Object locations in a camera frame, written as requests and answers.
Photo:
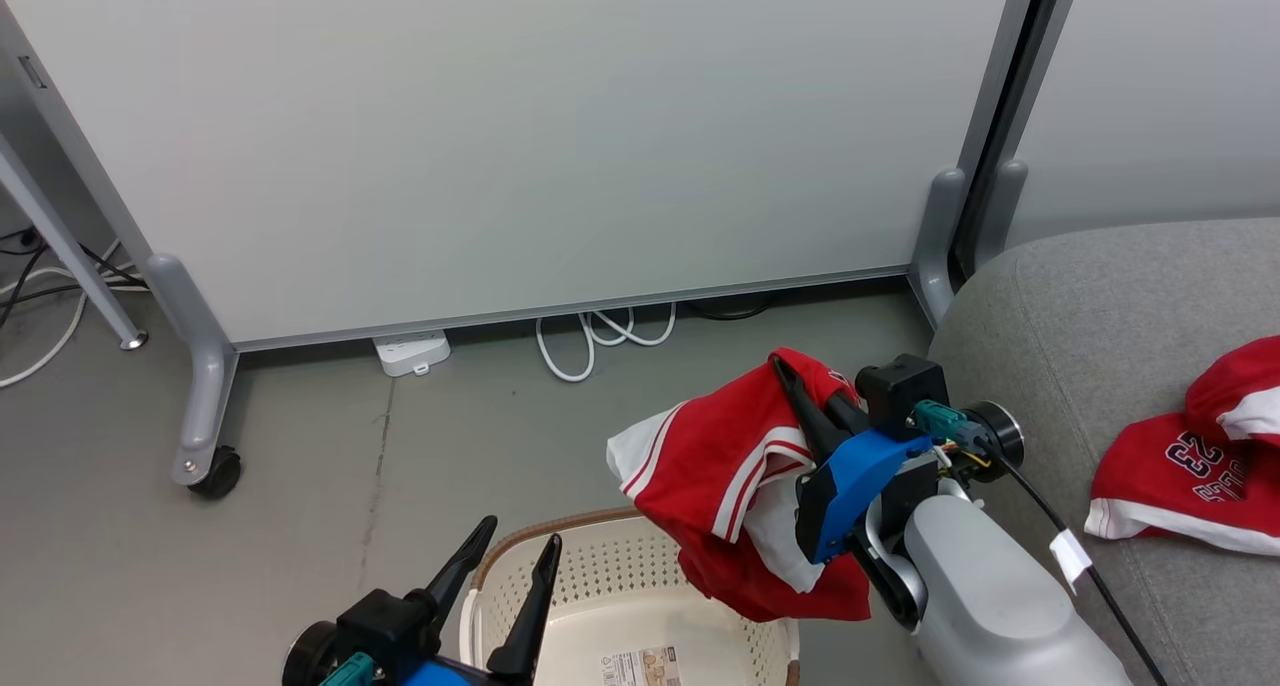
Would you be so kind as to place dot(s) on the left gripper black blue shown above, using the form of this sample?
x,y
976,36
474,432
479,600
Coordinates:
x,y
455,656

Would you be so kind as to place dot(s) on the grey slanted metal table leg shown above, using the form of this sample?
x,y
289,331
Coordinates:
x,y
60,246

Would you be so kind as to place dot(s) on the red shorts with white trim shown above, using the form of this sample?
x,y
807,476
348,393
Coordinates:
x,y
710,466

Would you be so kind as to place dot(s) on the black caster wheel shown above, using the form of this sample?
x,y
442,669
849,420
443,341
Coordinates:
x,y
220,474

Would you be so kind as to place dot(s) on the grey fabric sofa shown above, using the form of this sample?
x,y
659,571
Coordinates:
x,y
1090,306

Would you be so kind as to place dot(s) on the white partition board narrow view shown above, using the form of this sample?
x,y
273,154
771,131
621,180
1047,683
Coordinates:
x,y
1160,86

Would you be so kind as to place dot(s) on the paper label in basket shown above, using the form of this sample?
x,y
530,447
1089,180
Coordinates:
x,y
640,668

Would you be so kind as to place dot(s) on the grey board leg with caster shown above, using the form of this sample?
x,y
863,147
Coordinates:
x,y
205,386

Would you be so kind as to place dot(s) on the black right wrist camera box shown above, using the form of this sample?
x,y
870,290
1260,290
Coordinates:
x,y
900,386

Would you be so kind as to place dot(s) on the large white partition board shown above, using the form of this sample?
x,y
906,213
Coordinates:
x,y
500,136

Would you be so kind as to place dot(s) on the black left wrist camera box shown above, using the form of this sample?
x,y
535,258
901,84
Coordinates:
x,y
385,621

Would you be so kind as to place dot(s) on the red basketball jersey number 23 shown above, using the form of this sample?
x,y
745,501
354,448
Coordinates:
x,y
1180,466

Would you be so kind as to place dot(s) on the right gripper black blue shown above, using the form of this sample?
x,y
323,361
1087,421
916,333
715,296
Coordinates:
x,y
865,486

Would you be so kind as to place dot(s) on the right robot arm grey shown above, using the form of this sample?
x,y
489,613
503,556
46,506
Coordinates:
x,y
990,596

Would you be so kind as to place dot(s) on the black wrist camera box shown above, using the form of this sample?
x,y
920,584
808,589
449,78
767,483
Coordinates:
x,y
385,621
900,386

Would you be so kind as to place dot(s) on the beige perforated laundry basket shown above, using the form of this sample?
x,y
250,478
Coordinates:
x,y
620,586

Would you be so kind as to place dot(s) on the white power strip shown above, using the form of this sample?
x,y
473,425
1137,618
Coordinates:
x,y
412,353

